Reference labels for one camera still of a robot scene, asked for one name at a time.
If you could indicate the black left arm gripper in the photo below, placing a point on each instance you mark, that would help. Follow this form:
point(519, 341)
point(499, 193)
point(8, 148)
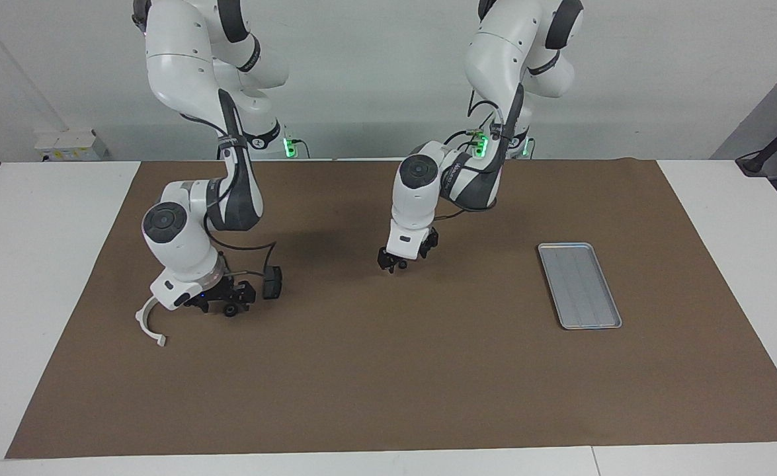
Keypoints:
point(431, 243)

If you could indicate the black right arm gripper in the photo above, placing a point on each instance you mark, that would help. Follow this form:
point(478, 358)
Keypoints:
point(233, 289)

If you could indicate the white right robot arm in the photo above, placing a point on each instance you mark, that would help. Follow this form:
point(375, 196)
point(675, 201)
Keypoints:
point(183, 66)

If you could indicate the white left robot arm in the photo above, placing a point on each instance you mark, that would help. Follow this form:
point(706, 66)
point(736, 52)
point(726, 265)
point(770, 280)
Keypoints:
point(500, 53)

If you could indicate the silver metal tray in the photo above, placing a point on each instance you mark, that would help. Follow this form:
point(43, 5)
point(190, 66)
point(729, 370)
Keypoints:
point(586, 297)

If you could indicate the rectangular dark grey brake pad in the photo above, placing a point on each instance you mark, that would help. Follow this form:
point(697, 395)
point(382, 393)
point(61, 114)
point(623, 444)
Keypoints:
point(273, 285)

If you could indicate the brown table mat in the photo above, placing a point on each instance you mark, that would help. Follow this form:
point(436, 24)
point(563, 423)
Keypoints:
point(388, 370)

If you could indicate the white power box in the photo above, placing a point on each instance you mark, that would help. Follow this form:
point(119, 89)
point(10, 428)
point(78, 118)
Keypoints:
point(71, 145)

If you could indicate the white curved plastic bracket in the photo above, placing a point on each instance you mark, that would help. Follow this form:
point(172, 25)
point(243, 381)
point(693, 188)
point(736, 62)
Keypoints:
point(140, 318)

